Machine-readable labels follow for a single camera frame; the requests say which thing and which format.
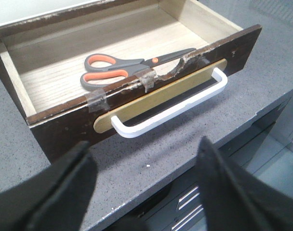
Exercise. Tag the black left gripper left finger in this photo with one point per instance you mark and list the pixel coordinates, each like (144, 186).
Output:
(56, 199)

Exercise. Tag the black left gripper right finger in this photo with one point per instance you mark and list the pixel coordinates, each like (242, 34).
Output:
(233, 192)

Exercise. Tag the wooden drawer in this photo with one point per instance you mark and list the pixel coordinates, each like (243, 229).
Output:
(86, 71)

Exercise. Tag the grey orange scissors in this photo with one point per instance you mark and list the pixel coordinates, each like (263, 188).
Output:
(102, 66)

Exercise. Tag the white drawer handle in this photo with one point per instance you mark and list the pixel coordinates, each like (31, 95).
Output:
(162, 117)

